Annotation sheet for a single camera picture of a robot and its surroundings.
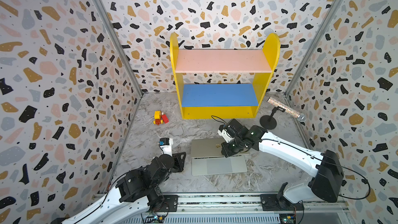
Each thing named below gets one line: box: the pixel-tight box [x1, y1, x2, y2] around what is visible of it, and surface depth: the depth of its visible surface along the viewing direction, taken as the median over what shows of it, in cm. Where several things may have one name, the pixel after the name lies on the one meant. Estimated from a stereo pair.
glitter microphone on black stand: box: [259, 96, 307, 130], surface depth 91 cm
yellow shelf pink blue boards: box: [169, 32, 281, 120], surface depth 105 cm
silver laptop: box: [190, 137, 250, 176], surface depth 88 cm
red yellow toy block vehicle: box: [152, 110, 170, 126], surface depth 105 cm
